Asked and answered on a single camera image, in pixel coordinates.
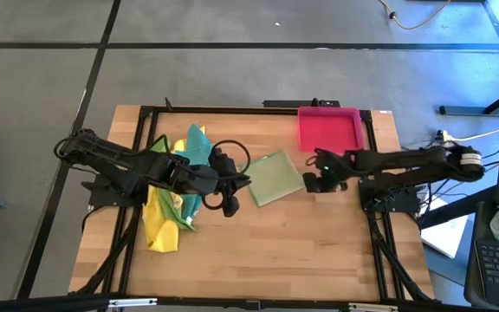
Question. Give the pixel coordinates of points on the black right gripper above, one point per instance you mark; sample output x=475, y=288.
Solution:
x=334, y=175

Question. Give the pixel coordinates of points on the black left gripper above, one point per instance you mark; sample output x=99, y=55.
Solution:
x=215, y=180

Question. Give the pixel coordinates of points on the pale green microfiber towel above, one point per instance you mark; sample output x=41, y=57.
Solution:
x=273, y=177

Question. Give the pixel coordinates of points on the teal microfiber towel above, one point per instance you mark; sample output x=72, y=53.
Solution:
x=197, y=143

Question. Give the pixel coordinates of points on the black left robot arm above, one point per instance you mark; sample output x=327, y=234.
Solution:
x=115, y=158

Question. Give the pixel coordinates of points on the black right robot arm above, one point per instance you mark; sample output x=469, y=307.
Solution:
x=405, y=159

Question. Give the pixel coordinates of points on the pink plastic bin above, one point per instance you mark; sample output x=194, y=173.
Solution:
x=329, y=130

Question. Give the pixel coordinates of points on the black power strip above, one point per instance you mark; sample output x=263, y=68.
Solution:
x=284, y=103

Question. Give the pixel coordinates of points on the white power plug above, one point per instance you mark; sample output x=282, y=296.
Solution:
x=443, y=137

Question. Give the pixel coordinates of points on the white flat board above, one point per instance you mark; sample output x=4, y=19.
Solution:
x=446, y=234

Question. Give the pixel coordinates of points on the black aluminium table frame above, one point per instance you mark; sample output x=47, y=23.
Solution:
x=241, y=110

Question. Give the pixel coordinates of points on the small black frame mount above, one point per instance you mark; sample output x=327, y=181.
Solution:
x=168, y=105

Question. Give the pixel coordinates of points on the silver frame bracket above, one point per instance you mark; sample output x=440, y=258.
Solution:
x=132, y=302
x=373, y=307

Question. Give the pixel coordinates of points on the black desk leg frame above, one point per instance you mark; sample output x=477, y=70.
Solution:
x=470, y=110

